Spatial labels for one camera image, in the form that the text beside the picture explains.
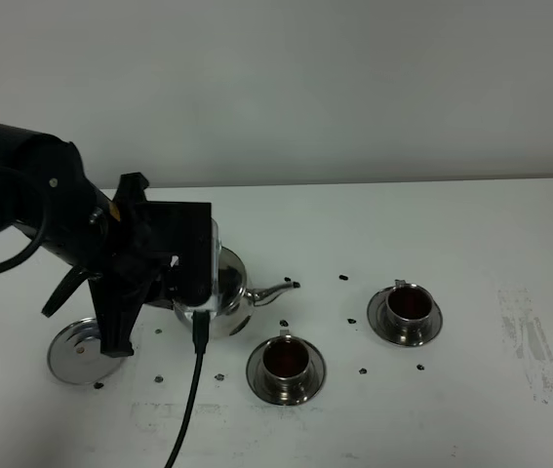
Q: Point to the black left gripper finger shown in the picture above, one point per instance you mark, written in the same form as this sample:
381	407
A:
117	305
69	284

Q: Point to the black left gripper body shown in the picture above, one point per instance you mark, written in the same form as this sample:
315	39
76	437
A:
140	238

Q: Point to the stainless steel teapot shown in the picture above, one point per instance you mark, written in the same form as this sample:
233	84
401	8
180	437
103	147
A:
237	299

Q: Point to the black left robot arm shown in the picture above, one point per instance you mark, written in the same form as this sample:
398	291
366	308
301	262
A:
45	194

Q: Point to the steel teapot tray saucer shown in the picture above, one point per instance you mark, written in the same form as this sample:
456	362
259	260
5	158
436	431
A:
74	356

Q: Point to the near stainless steel teacup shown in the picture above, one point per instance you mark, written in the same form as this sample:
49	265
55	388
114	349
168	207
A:
286	358

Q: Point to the stainless steel teacup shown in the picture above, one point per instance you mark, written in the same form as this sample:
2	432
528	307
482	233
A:
286	358
408	305

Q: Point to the near stainless steel saucer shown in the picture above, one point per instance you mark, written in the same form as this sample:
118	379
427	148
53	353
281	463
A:
280	393

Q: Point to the stainless steel saucer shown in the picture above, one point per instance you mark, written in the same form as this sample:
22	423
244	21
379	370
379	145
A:
280	393
376	314

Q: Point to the far stainless steel saucer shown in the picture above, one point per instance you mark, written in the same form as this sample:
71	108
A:
376	314

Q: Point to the far stainless steel teacup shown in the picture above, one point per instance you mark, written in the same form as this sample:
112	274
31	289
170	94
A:
408	305

